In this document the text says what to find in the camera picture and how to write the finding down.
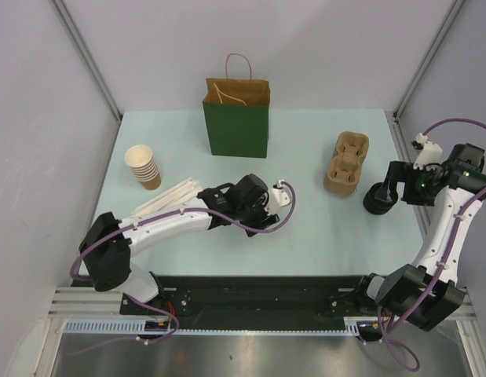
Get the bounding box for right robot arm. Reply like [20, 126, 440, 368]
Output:
[353, 141, 486, 331]

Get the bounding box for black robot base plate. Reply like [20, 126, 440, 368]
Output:
[71, 274, 389, 333]

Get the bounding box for white paper stick packets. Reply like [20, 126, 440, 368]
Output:
[130, 178, 203, 217]

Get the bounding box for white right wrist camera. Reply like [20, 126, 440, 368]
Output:
[411, 133, 443, 170]

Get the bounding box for green paper bag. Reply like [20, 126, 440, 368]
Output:
[203, 66, 271, 159]

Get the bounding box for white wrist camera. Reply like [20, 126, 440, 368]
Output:
[265, 180, 294, 214]
[411, 133, 443, 170]

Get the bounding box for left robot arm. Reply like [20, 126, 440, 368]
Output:
[79, 174, 291, 314]

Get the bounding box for white cable duct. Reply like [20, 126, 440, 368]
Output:
[64, 319, 171, 335]

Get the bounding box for black plastic lid stack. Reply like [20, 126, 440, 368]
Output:
[363, 182, 398, 215]

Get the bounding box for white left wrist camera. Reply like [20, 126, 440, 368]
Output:
[265, 180, 294, 214]

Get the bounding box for brown pulp cup carrier stack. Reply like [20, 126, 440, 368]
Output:
[323, 131, 369, 196]

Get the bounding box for stack of paper cups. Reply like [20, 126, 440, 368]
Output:
[124, 145, 162, 190]

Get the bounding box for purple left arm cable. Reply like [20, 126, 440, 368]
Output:
[65, 182, 297, 357]

